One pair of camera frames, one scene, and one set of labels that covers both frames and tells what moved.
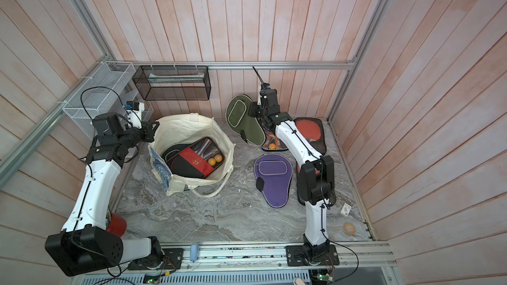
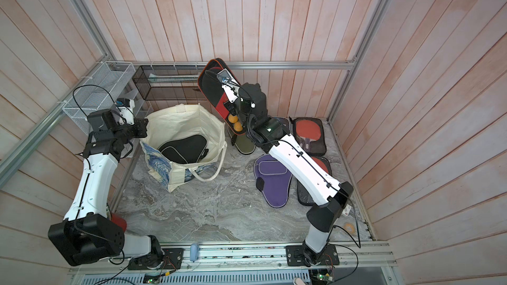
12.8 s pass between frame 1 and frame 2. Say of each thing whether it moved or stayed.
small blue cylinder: stayed
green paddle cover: moved
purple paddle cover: stayed
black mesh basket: stayed
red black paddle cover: moved
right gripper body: moved
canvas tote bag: moved
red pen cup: stayed
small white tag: stayed
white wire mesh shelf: stayed
